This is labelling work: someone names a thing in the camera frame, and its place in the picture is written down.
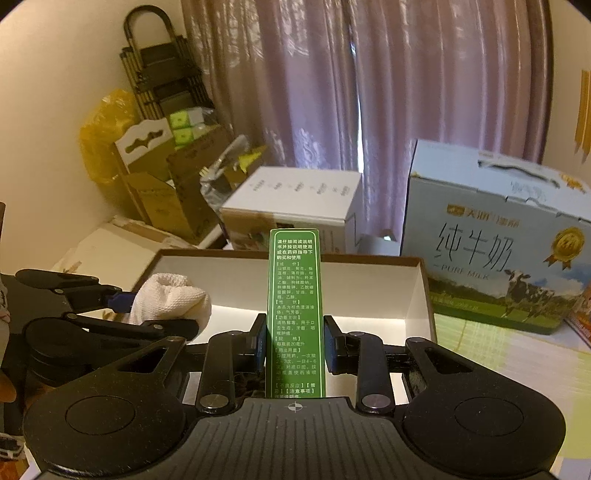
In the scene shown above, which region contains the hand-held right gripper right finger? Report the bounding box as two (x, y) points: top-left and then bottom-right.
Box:
(323, 315), (480, 415)

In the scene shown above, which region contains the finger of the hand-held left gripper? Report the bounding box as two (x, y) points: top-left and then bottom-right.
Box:
(64, 311), (204, 343)
(15, 268), (136, 315)

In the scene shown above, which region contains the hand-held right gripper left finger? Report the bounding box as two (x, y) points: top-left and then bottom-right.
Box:
(117, 315), (269, 415)

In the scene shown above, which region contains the white knitted glove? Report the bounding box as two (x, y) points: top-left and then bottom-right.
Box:
(127, 272), (212, 326)

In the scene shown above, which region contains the green medicine box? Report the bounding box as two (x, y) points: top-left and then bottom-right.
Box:
(264, 227), (328, 400)

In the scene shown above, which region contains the large brown cardboard box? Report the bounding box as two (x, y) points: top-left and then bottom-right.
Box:
(131, 248), (437, 402)

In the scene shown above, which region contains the flat cardboard sheet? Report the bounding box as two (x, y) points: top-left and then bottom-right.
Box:
(51, 215), (204, 278)

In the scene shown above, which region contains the cardboard box with white flap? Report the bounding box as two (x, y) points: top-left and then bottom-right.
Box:
(115, 117), (208, 245)

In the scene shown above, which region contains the open brown cardboard box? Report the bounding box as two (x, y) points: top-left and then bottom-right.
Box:
(166, 124), (237, 243)

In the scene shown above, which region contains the silver foil bag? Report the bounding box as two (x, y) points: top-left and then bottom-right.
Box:
(198, 134), (269, 223)

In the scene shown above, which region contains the checkered tablecloth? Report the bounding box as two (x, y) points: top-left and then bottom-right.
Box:
(429, 309), (591, 480)

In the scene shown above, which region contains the yellow plastic bag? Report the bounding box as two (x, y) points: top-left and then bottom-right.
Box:
(78, 90), (139, 199)

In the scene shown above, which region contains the blue milk carton box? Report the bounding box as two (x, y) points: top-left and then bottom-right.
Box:
(399, 138), (591, 335)

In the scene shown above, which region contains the stack of green packets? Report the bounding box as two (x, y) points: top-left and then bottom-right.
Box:
(168, 108), (218, 146)

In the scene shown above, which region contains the black folding cart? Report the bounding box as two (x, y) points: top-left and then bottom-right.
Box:
(121, 7), (218, 125)

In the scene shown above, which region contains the mauve curtain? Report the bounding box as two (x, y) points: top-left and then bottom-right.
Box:
(180, 0), (555, 241)

